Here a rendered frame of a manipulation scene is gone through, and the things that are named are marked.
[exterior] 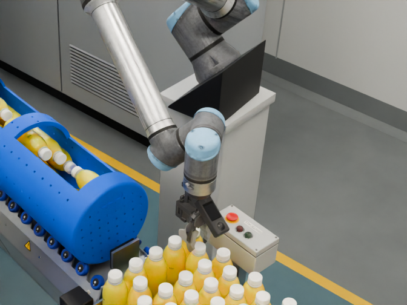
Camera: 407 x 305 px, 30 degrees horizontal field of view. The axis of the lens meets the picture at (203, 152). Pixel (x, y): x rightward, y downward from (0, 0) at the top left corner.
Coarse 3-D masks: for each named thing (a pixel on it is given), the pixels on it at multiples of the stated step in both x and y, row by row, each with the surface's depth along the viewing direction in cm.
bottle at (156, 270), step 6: (150, 258) 215; (162, 258) 217; (144, 264) 218; (150, 264) 216; (156, 264) 215; (162, 264) 216; (150, 270) 216; (156, 270) 216; (162, 270) 216; (150, 276) 217; (156, 276) 216; (162, 276) 217; (150, 282) 218; (156, 282) 218; (162, 282) 219; (150, 288) 219; (156, 288) 219
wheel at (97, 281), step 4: (96, 276) 223; (100, 276) 223; (92, 280) 223; (96, 280) 223; (100, 280) 222; (92, 284) 223; (96, 284) 222; (100, 284) 222; (92, 288) 223; (96, 288) 222; (100, 288) 222
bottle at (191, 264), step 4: (192, 252) 219; (188, 256) 220; (192, 256) 219; (196, 256) 218; (200, 256) 218; (204, 256) 219; (188, 260) 220; (192, 260) 219; (196, 260) 218; (188, 264) 220; (192, 264) 219; (196, 264) 218; (188, 268) 220; (192, 268) 219; (196, 268) 219; (192, 272) 220
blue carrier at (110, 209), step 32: (0, 96) 282; (0, 128) 240; (32, 128) 240; (64, 128) 250; (0, 160) 236; (32, 160) 229; (96, 160) 245; (32, 192) 226; (64, 192) 219; (96, 192) 215; (128, 192) 223; (64, 224) 217; (96, 224) 220; (128, 224) 230; (96, 256) 227
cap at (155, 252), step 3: (153, 246) 217; (156, 246) 217; (150, 249) 215; (153, 249) 216; (156, 249) 216; (159, 249) 216; (150, 252) 214; (153, 252) 215; (156, 252) 215; (159, 252) 215; (162, 252) 215; (150, 255) 215; (153, 255) 214; (156, 255) 214; (159, 255) 214; (153, 258) 215; (156, 258) 215; (159, 258) 215
